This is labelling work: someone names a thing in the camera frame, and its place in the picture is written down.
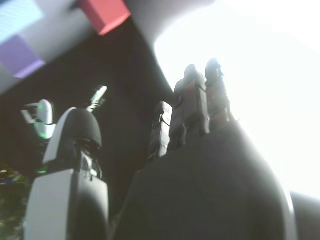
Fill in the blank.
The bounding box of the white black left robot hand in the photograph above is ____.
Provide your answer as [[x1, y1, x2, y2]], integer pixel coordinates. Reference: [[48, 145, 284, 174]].
[[23, 57, 298, 240]]

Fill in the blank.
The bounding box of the small purple cube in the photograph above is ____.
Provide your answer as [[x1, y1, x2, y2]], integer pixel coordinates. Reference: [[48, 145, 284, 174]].
[[0, 36, 47, 79]]

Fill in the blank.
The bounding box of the small light blue cube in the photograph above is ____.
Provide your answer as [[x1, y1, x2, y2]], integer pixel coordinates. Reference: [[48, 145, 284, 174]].
[[0, 0, 46, 45]]

